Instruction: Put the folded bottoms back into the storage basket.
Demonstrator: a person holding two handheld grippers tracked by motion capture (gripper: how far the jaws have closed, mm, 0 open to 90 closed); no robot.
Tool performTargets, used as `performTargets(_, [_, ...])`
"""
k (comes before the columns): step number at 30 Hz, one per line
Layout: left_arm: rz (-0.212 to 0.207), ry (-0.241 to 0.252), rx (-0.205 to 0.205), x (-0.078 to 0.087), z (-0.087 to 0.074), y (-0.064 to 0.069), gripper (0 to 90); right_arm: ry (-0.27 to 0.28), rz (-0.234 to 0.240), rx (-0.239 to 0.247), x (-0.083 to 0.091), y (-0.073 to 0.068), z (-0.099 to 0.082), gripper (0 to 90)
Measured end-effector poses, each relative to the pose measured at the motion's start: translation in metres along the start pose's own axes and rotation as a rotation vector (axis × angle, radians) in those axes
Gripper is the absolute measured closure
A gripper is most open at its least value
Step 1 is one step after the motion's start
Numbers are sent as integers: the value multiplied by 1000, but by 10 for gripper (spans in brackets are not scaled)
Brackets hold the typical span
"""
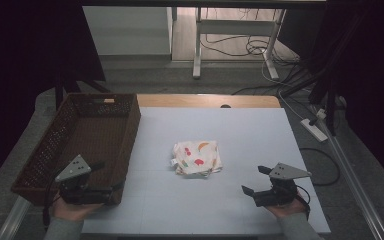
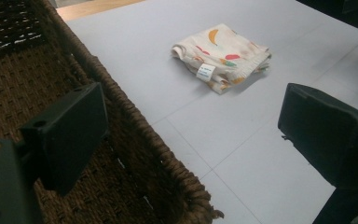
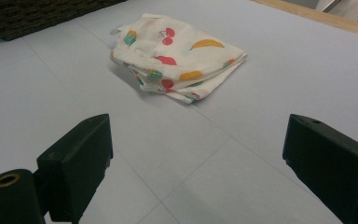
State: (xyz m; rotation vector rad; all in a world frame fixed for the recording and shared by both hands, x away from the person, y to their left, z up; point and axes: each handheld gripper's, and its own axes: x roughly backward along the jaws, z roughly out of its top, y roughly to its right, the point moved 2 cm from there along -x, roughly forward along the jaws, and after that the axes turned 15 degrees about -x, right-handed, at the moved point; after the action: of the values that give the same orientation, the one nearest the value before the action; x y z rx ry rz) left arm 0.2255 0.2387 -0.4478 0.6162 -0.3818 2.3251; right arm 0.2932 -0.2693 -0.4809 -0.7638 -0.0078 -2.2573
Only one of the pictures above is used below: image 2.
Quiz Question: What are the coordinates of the cream patterned cloth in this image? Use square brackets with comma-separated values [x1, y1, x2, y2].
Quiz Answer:
[171, 22, 273, 95]

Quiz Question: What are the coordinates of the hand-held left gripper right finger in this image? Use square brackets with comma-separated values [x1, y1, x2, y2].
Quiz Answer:
[277, 82, 358, 191]

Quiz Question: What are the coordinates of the brown woven basket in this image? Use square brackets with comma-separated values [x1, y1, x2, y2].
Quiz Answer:
[0, 0, 225, 224]

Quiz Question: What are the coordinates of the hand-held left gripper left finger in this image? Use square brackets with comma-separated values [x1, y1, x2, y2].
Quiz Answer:
[0, 81, 110, 224]

